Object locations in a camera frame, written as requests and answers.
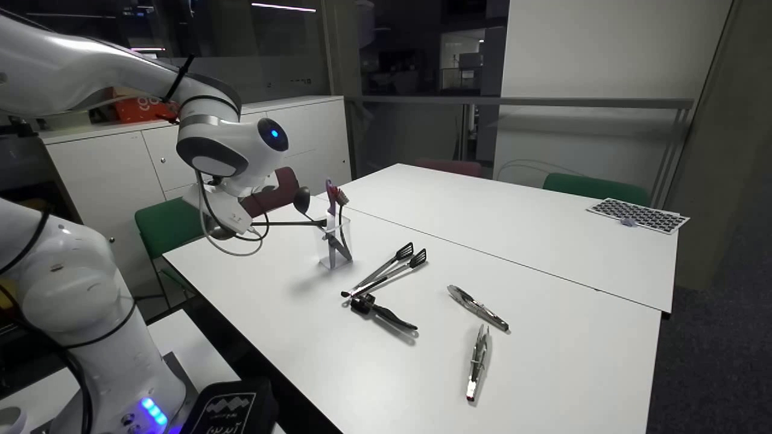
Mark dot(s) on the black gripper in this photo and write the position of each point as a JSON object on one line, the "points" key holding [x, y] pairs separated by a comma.
{"points": [[224, 217]]}

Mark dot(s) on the steel ladle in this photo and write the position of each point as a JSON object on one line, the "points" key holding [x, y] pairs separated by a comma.
{"points": [[286, 220]]}

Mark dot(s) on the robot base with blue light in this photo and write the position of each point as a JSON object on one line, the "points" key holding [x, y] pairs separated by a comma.
{"points": [[138, 393]]}

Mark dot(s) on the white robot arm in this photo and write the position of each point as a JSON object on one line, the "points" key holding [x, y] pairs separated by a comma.
{"points": [[67, 283]]}

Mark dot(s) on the black ladle in jar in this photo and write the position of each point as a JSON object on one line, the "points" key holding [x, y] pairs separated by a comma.
{"points": [[331, 225]]}

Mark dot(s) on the red spatula in jar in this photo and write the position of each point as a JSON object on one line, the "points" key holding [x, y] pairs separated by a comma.
{"points": [[336, 206]]}

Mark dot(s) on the short black tongs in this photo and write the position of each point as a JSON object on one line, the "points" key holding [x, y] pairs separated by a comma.
{"points": [[364, 303]]}

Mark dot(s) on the long black-tipped tongs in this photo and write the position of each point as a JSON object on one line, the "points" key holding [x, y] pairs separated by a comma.
{"points": [[403, 258]]}

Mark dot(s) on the steel tongs far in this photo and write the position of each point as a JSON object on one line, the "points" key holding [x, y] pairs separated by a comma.
{"points": [[479, 308]]}

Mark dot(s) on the steel tongs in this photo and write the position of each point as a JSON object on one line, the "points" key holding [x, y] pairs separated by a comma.
{"points": [[479, 308], [479, 361]]}

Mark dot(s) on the steel tongs near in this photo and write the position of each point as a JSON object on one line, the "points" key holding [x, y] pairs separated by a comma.
{"points": [[479, 361]]}

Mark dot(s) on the green chair left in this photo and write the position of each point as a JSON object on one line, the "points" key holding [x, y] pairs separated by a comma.
{"points": [[167, 225]]}

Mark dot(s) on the green chair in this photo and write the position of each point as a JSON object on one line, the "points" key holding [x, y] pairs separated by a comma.
{"points": [[167, 225], [593, 188]]}

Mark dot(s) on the maroon chair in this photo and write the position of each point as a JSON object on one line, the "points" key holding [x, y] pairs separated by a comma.
{"points": [[272, 195]]}

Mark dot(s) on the orange gousto box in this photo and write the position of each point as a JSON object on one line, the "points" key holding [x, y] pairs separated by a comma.
{"points": [[143, 109]]}

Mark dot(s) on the black control box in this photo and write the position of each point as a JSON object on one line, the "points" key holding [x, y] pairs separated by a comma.
{"points": [[233, 408]]}

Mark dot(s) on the dark red chair far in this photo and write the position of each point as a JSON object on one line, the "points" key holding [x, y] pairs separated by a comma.
{"points": [[453, 167]]}

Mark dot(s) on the green chair far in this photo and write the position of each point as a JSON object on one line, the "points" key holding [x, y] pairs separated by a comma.
{"points": [[593, 188]]}

